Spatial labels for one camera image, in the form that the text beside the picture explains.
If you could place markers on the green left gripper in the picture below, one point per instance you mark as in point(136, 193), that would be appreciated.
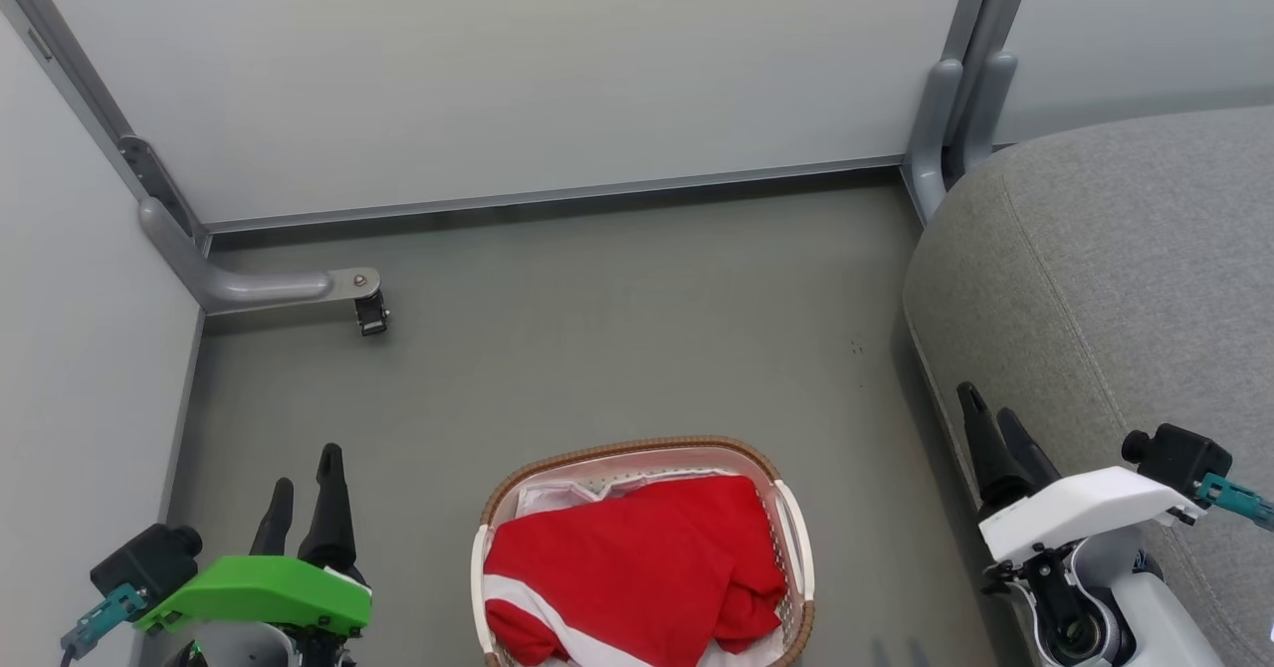
point(269, 587)

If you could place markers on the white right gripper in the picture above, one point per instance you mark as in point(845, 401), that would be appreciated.
point(1085, 508)

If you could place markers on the red and white garment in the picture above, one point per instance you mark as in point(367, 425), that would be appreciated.
point(637, 577)

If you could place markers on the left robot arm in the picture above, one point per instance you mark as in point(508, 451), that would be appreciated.
point(244, 647)

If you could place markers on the grey fabric sofa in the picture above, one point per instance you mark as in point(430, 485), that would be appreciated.
point(1125, 279)

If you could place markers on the black caster wheel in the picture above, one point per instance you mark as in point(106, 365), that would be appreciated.
point(371, 315)

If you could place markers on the white wicker-rimmed laundry basket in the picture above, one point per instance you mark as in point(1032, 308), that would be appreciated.
point(791, 538)

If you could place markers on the long grey partition foot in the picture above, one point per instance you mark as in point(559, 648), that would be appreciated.
point(249, 289)

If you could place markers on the white basket liner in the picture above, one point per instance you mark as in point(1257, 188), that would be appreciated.
point(557, 496)

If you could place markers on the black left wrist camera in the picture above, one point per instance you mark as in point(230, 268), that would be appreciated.
point(144, 559)

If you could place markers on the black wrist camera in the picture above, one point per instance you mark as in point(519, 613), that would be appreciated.
point(1179, 456)
point(144, 559)

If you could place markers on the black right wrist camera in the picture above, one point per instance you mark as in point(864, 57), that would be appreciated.
point(1179, 456)

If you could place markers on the grey partition base rail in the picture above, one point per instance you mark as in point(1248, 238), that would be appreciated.
point(547, 195)

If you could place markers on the grey double partition post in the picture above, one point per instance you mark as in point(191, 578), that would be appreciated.
point(995, 0)

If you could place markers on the grey partition post with bracket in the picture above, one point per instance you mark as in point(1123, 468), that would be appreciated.
point(70, 80)

